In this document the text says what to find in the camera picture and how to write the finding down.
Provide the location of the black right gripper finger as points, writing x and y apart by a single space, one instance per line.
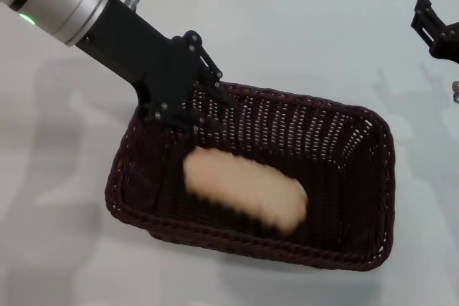
426 19

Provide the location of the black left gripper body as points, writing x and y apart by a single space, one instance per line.
150 62

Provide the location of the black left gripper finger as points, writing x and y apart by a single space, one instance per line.
208 121
211 73

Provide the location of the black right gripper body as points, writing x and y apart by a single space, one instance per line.
448 41

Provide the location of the tan bread loaf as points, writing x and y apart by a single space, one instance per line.
244 187

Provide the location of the dark brown woven basket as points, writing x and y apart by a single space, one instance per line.
340 195

